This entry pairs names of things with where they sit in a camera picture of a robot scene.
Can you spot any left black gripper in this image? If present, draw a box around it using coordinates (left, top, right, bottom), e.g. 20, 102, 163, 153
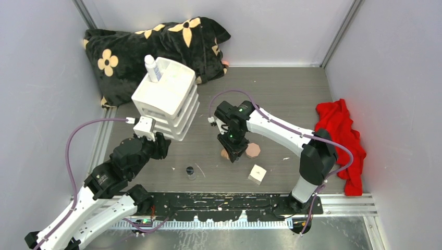
129, 128, 171, 178

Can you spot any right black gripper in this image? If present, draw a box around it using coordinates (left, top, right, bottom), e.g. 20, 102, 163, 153
217, 127, 250, 163

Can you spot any tan foundation bottle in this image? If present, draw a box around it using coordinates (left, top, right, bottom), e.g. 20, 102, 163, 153
220, 148, 230, 160

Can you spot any clear jar black lid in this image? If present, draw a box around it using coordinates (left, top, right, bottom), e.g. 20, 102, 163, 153
186, 166, 197, 180

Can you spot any white plastic drawer organizer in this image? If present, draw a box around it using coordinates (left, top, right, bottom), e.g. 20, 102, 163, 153
131, 57, 200, 141

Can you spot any white plastic bottle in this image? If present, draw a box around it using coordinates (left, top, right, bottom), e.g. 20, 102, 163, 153
144, 55, 162, 83

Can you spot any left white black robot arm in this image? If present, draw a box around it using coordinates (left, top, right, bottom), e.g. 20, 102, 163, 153
24, 132, 171, 249

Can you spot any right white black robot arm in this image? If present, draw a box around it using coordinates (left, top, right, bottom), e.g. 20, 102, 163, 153
208, 101, 338, 214

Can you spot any pink octagonal compact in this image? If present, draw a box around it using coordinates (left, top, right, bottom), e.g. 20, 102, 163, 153
245, 143, 261, 159

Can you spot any white cube box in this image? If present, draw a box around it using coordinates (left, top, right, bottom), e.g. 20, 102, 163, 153
248, 165, 267, 185

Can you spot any small green circuit board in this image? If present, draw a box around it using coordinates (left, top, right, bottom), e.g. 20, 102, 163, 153
133, 218, 153, 228

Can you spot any black floral plush blanket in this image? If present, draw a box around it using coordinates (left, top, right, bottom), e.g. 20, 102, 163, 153
82, 17, 231, 108

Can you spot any red cloth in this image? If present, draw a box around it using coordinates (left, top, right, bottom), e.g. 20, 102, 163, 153
315, 99, 366, 196

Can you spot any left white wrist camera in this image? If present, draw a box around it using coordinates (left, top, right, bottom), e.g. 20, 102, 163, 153
133, 116, 156, 141

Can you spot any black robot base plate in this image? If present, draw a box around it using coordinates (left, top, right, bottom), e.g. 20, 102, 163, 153
136, 192, 323, 222

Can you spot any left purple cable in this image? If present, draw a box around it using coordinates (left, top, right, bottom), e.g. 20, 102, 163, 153
32, 118, 171, 250

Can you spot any aluminium frame rail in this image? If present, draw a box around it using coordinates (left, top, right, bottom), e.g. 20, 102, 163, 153
104, 193, 377, 231

